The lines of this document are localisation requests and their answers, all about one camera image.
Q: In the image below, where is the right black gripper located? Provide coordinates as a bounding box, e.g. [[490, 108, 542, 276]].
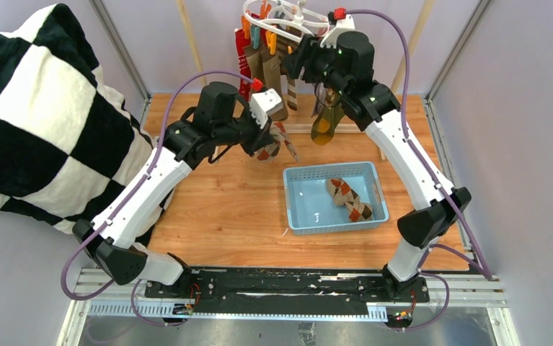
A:
[[280, 35, 350, 98]]

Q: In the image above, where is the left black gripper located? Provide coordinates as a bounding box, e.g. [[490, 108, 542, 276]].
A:
[[214, 102, 275, 156]]

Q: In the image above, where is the light blue plastic basket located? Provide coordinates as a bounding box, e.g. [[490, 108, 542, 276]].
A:
[[283, 161, 389, 236]]

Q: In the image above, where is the argyle beige orange sock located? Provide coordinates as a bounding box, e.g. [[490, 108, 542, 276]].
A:
[[325, 178, 373, 223]]

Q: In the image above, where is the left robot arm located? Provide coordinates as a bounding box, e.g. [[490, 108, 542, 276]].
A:
[[73, 81, 283, 298]]

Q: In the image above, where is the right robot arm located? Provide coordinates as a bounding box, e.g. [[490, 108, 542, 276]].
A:
[[283, 31, 471, 301]]

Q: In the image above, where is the white round clip hanger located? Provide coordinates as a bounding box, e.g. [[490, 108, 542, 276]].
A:
[[242, 0, 330, 33]]

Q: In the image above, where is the tan brown sock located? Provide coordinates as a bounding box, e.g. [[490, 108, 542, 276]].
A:
[[260, 46, 288, 121], [244, 45, 265, 82]]

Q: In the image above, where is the yellow clothes peg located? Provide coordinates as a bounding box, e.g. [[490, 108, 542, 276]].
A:
[[265, 31, 278, 56]]

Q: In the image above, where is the red patterned sock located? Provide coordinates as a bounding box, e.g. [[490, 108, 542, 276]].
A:
[[234, 28, 252, 101]]

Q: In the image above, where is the teal clothes peg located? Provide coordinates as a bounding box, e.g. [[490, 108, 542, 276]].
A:
[[249, 25, 262, 50]]

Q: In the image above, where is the wooden clothes rack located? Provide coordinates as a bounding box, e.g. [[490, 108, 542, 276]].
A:
[[175, 0, 435, 164]]

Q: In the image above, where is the orange clothes peg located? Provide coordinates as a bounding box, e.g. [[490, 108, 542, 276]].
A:
[[241, 15, 251, 40]]

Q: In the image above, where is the green striped sock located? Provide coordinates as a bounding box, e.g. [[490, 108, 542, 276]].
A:
[[311, 89, 345, 146]]

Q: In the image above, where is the black white checkered blanket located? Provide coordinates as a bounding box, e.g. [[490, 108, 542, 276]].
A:
[[0, 4, 157, 234]]

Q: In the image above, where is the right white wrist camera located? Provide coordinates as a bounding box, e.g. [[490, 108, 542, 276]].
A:
[[319, 14, 355, 48]]

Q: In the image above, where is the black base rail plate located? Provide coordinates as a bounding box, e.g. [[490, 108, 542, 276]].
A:
[[142, 267, 430, 316]]

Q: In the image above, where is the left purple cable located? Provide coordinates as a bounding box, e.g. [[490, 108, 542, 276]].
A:
[[60, 70, 265, 329]]

